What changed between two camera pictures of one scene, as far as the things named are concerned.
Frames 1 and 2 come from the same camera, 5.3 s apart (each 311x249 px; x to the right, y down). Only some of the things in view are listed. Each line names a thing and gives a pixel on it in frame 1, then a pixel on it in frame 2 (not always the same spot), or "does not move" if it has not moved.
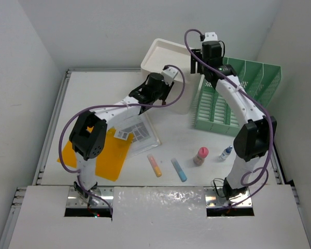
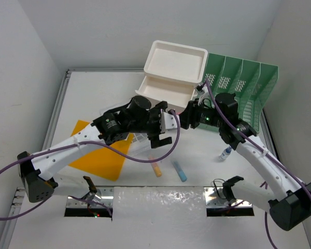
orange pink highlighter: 155,166 does not move
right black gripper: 198,52 → 189,115
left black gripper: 166,87 → 154,137
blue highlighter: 179,170 does not move
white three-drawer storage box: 161,53 does not move
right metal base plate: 215,197 does not move
